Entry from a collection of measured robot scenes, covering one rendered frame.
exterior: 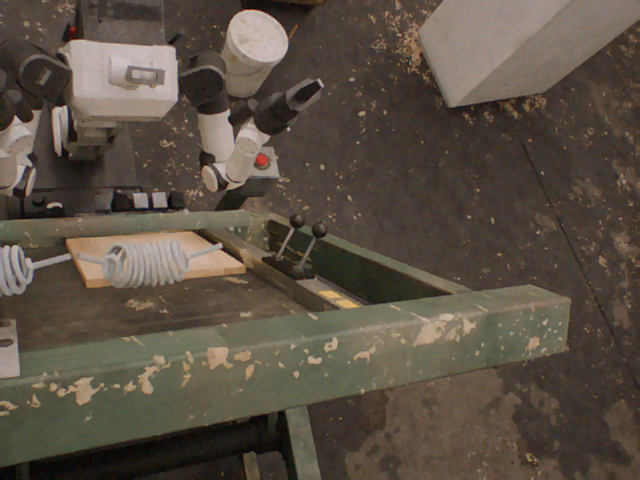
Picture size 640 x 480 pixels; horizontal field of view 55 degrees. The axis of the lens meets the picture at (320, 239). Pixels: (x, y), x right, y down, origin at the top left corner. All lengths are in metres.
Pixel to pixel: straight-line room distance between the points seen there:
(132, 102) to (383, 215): 2.03
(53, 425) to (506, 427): 2.98
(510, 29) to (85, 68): 2.53
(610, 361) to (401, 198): 1.63
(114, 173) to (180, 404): 2.12
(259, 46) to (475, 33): 1.32
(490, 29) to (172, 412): 3.23
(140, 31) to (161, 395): 1.11
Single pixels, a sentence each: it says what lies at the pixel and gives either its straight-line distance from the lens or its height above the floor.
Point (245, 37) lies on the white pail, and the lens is 3.13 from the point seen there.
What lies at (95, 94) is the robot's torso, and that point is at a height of 1.32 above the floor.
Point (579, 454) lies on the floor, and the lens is 3.87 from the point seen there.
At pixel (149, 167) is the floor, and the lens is 3.08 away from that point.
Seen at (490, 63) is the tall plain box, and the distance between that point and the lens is 3.77.
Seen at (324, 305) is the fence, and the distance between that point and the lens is 1.22.
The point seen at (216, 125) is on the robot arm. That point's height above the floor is 1.25.
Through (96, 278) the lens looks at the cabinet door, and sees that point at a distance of 1.48.
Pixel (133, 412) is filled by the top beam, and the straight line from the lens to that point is 0.80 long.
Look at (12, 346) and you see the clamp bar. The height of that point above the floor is 1.89.
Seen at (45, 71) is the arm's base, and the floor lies 1.35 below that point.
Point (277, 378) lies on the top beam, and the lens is 0.84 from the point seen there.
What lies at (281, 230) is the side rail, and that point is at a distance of 2.00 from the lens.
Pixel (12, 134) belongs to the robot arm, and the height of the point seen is 1.43.
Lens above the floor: 2.71
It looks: 58 degrees down
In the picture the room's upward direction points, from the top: 50 degrees clockwise
